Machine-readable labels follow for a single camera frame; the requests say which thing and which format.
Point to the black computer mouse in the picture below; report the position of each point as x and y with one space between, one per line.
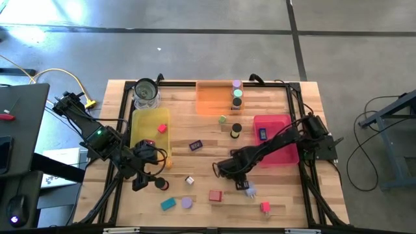
18 208

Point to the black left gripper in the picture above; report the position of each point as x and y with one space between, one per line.
139 170

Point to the red wall charger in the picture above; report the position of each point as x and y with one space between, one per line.
215 195

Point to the black floor strip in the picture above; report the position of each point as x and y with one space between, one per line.
16 71

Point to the red labelled charger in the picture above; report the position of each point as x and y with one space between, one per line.
150 142

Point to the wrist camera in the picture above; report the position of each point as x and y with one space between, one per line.
146 152
224 167

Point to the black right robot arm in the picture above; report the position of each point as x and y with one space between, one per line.
279 141

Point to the pink wall charger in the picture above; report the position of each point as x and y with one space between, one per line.
265 206

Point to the grey desk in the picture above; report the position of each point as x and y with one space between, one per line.
29 130

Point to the mint green hourglass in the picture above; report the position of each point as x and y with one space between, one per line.
238 93

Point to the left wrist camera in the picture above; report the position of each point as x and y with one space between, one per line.
146 152

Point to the white bar light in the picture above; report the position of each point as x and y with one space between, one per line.
120 230
302 231

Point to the black curved bracket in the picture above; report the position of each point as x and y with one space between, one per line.
159 78
255 76

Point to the black aluminium table frame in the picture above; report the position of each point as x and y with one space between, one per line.
304 185

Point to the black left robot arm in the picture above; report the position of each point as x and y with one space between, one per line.
81 120

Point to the black phone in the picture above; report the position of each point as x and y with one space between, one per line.
5 156

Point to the clear glass jar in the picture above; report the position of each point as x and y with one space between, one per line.
146 92

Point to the black-capped yellow hourglass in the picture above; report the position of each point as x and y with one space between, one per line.
236 127

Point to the white cube charger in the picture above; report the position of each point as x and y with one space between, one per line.
189 180

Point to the teal flat charger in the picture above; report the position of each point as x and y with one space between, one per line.
168 204

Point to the red cube charger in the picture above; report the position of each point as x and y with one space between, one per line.
162 128

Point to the small green charger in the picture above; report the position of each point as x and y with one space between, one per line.
222 120

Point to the pink translucent plastic bin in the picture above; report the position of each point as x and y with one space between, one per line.
273 122

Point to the black-capped purple hourglass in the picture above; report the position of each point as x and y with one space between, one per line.
237 102

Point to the white printed box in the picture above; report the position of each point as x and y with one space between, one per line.
61 159

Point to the black desk crossbar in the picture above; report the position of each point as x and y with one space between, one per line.
58 169

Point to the blue digital clock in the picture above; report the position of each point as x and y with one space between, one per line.
262 134

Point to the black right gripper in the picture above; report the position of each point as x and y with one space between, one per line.
243 165

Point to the periwinkle wall charger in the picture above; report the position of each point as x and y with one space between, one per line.
252 193

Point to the purple digital clock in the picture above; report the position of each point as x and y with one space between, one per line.
195 145

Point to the lilac hourglass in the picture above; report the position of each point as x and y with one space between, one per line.
186 202
236 83

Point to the yellow translucent plastic bin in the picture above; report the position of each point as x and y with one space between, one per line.
146 125

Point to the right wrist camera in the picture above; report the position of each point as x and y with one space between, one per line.
224 167

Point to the black-capped red hourglass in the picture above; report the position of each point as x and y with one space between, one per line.
161 183

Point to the orange translucent plastic bin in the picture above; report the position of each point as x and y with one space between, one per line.
211 100

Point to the orange hourglass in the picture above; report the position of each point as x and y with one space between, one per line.
169 164

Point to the blue metal stand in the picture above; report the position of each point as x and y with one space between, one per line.
388 111

